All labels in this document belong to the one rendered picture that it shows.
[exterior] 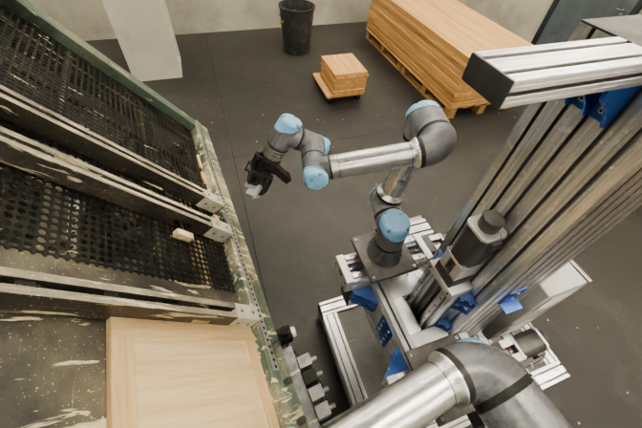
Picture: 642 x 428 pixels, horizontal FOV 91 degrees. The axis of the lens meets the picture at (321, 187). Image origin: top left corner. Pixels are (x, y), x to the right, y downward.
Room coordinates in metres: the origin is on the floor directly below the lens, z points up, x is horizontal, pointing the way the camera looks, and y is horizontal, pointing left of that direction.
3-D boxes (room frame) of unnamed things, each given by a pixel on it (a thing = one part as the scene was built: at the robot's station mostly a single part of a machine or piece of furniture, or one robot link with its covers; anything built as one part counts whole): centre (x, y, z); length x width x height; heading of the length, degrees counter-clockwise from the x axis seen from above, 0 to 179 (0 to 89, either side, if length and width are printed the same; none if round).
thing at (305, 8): (4.93, 0.59, 0.33); 0.54 x 0.54 x 0.65
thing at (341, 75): (3.81, -0.10, 0.20); 0.61 x 0.51 x 0.40; 23
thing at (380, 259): (0.75, -0.30, 1.09); 0.15 x 0.15 x 0.10
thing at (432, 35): (4.70, -1.46, 0.39); 2.46 x 1.04 x 0.78; 23
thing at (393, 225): (0.75, -0.30, 1.20); 0.13 x 0.12 x 0.14; 9
